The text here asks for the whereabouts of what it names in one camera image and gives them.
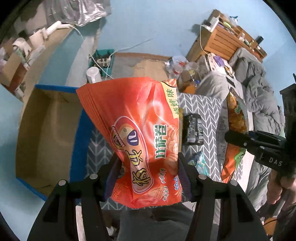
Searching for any orange white chip bag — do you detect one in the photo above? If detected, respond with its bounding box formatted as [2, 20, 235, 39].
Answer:
[216, 89, 248, 183]

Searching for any small black snack packet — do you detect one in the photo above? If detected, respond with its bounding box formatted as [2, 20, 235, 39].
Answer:
[182, 113, 204, 146]

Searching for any large orange chip bag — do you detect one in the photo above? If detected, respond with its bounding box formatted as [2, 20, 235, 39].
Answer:
[76, 77, 182, 208]

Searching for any teal snack bag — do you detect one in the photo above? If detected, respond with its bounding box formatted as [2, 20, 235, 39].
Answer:
[187, 151, 210, 177]

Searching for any person's right hand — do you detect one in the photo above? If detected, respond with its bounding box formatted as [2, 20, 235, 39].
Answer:
[266, 170, 295, 210]

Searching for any grey duvet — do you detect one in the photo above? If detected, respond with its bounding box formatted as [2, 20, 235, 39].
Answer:
[196, 48, 284, 210]

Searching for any blue-edged cardboard box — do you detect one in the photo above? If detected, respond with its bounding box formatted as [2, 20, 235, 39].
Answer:
[16, 84, 93, 200]

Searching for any orange drink bottle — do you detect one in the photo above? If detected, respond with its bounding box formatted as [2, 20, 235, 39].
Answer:
[182, 80, 200, 94]

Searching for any white electric kettle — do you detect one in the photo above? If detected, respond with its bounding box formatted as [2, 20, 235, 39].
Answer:
[86, 67, 102, 84]

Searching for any wooden headboard shelf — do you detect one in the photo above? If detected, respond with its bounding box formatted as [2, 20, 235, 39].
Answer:
[186, 9, 267, 62]

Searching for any teal basket with power strip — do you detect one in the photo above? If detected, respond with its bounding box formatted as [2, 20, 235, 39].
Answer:
[89, 49, 114, 77]

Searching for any white charger on shelf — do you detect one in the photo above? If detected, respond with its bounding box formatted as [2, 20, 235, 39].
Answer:
[203, 17, 219, 33]

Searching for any open cardboard box on counter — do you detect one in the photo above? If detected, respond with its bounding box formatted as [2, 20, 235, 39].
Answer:
[1, 53, 22, 87]

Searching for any wooden counter ledge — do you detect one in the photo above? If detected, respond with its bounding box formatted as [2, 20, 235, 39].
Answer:
[19, 29, 72, 103]

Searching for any white mug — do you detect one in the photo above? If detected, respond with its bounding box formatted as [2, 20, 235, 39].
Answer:
[29, 30, 44, 49]

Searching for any white hair dryer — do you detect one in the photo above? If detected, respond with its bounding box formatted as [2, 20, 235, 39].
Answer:
[42, 21, 73, 40]

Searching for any silver foil curtain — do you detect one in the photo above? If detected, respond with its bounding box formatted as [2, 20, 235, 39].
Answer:
[44, 0, 111, 27]

